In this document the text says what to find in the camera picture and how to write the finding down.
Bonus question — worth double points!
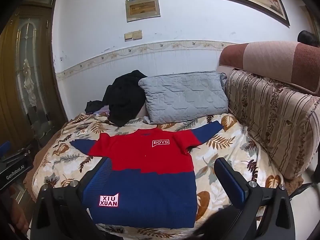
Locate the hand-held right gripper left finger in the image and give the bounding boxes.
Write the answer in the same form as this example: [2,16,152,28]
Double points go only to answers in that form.
[30,157,112,240]

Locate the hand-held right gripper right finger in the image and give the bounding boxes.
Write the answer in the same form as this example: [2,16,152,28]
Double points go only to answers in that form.
[214,157,296,240]

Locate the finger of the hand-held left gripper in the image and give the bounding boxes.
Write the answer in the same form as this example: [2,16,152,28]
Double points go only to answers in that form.
[0,141,32,162]

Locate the red and blue knit sweater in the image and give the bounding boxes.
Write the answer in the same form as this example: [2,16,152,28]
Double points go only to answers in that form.
[70,120,224,228]

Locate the black clothes pile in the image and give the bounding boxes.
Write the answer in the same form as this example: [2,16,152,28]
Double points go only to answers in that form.
[84,69,148,127]

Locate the brown bed cover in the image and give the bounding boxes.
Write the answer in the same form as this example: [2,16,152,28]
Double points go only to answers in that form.
[23,121,73,205]

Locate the leaf print fleece blanket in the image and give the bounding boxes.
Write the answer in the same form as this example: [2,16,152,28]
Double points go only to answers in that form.
[23,112,285,239]

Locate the wooden door with glass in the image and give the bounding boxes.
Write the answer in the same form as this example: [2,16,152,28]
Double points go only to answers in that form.
[0,0,69,155]

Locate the purple cloth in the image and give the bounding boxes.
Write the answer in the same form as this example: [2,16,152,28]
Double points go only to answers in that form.
[94,106,110,117]

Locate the striped floral sofa cushion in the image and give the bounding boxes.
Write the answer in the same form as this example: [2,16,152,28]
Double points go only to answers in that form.
[225,69,320,180]

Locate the beige pillow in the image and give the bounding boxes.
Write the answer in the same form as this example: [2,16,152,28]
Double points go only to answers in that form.
[136,105,150,119]

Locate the grey quilted pillow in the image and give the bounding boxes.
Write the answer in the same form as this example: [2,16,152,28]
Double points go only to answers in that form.
[138,70,229,125]

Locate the wall electrical panel box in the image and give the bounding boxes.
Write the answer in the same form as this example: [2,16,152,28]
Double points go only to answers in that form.
[125,0,161,22]

